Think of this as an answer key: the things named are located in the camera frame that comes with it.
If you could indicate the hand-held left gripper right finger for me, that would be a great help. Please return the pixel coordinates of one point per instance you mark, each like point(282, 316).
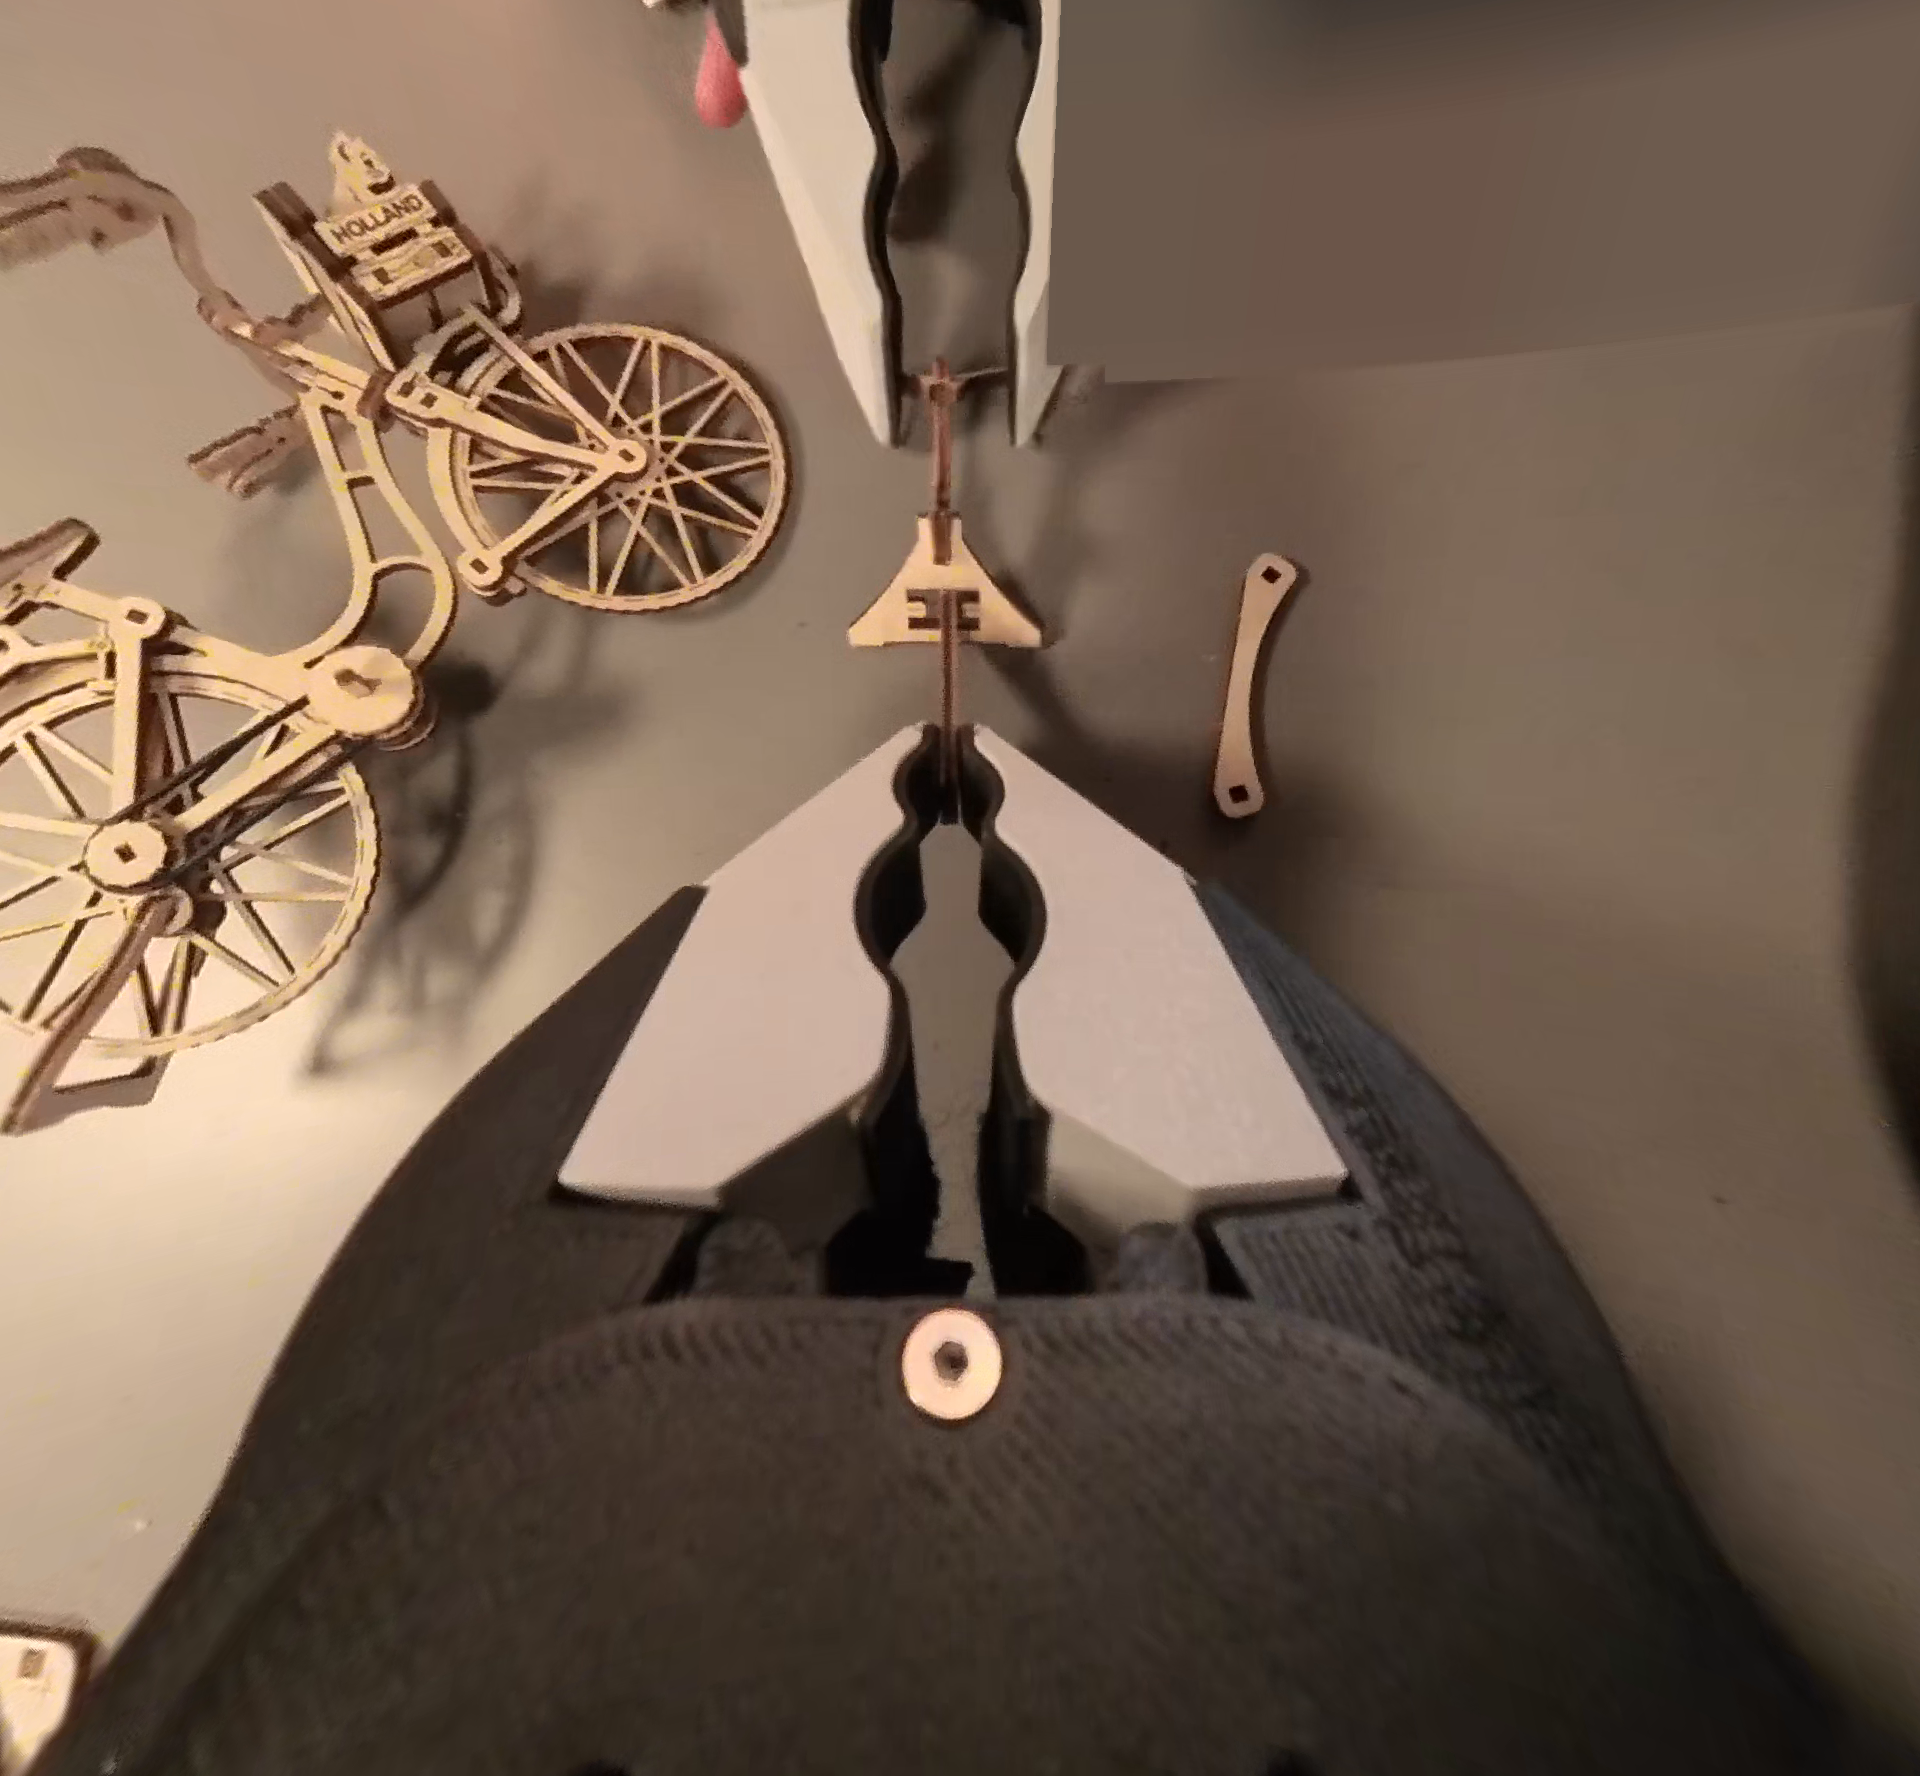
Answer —
point(1186, 1042)

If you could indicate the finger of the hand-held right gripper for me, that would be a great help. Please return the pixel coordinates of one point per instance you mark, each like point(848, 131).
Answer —
point(811, 81)
point(1051, 403)

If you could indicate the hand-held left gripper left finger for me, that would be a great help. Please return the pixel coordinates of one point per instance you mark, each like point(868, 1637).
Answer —
point(721, 1042)

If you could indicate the thin wooden strip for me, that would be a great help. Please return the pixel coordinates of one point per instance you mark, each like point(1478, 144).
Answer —
point(944, 471)

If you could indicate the slotted triangular wooden part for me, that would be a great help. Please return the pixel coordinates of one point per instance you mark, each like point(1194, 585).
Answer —
point(901, 620)

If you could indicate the wooden tandem bicycle model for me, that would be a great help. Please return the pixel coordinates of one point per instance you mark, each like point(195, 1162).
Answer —
point(361, 685)

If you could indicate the curved wooden strip square holes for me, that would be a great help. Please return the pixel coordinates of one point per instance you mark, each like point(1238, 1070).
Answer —
point(1238, 697)

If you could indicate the wooden sheet offcut with cutout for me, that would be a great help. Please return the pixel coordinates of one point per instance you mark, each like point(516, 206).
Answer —
point(71, 1678)

